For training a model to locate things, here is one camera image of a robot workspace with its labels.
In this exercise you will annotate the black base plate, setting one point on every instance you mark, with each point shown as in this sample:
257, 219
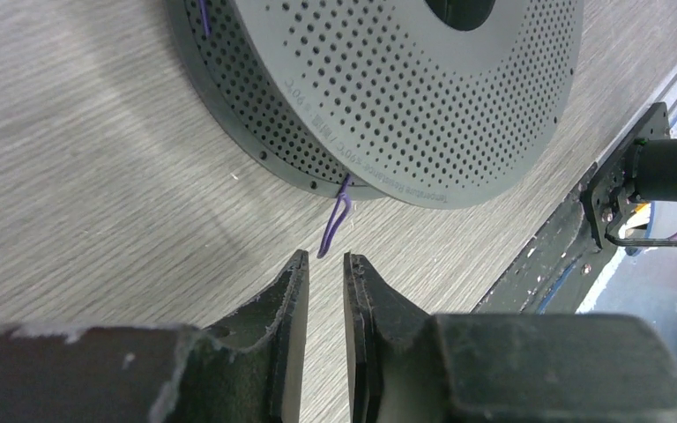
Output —
558, 266

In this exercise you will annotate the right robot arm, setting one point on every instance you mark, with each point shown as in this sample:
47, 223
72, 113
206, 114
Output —
651, 170

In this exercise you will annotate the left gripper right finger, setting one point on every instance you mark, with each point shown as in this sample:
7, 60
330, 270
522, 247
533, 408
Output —
405, 365

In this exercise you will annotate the grey spool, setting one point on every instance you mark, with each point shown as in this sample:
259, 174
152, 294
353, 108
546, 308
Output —
439, 104

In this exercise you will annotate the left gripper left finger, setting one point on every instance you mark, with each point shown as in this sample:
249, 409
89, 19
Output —
246, 367

